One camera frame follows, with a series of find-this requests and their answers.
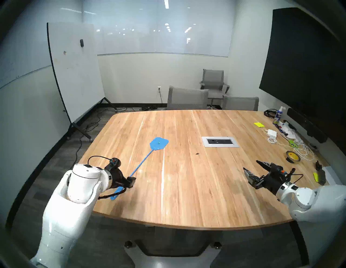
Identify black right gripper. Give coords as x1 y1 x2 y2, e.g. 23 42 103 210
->
243 160 296 195

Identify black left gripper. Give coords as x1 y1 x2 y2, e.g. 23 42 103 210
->
104 158 136 189

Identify blue plastic fly swatter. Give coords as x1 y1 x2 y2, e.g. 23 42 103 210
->
110 137 169 200

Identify black and yellow tape roll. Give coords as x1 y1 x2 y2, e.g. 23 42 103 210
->
285 151 301 164

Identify silver table power outlet panel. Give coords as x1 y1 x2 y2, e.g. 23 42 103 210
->
202 136 240 148

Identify white plastic bag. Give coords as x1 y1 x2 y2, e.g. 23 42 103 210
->
278 121 303 142

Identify whiteboard cleaner spray bottle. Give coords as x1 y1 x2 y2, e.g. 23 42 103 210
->
273 106 286 125

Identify black video sound bar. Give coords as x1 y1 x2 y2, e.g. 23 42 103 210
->
287 108 328 143

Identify grey mesh office chair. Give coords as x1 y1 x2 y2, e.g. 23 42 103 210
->
222 95 259 111
167 86 209 110

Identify grey office chair with armrests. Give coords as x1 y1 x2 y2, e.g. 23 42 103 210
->
199 69 230 107

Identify mobile whiteboard on black stand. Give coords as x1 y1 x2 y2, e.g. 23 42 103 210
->
47 22 118 142

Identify white charging cable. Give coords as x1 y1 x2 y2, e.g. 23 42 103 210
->
262 128 315 162

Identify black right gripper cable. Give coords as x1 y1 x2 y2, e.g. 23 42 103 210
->
285 168 304 184

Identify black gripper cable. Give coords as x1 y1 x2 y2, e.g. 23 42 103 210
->
285 168 304 184
87 155 127 200

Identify green handled scissors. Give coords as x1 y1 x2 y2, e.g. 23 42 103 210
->
280 134 299 148

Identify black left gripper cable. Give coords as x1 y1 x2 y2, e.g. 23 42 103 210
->
87 155 127 200

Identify long black floor cable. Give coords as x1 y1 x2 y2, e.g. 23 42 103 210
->
69 107 141 175

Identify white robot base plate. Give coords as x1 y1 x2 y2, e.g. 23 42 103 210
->
124 240 222 268

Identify large black wall screen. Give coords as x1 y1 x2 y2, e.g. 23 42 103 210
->
259 8 346 141

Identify large glass wall board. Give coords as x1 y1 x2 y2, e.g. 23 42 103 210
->
82 0 237 58

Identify wall whiteboard with writing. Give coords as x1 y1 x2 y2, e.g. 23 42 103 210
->
0 5 83 89

